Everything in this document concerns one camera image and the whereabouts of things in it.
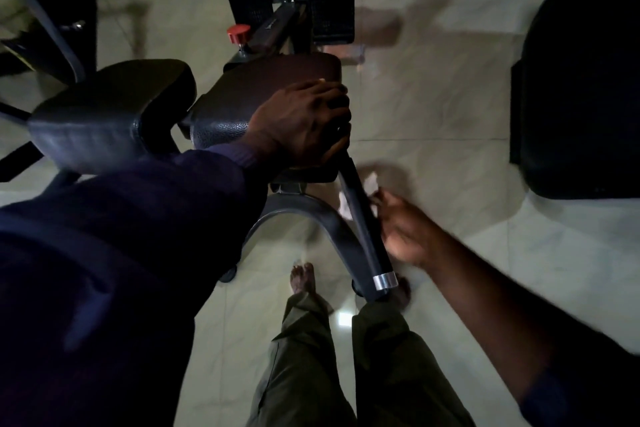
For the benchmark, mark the person's left hand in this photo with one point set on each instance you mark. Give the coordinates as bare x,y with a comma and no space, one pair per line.
305,126

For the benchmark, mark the person's right hand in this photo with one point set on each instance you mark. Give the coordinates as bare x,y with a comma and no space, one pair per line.
410,236

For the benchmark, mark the white cleaning wipe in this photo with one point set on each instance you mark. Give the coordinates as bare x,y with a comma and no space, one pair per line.
371,182

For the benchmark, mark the black hip pad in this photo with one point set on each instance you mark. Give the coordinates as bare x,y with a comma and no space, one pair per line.
225,106
110,111

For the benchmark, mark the black roman chair bench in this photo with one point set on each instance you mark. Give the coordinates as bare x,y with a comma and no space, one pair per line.
310,221

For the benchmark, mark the person's right forearm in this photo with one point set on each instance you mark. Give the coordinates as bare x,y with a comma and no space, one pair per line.
490,311

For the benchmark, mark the person's blue shirt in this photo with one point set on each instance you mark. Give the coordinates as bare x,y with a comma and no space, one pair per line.
100,266

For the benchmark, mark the red adjustment knob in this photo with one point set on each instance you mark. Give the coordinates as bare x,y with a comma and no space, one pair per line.
239,34

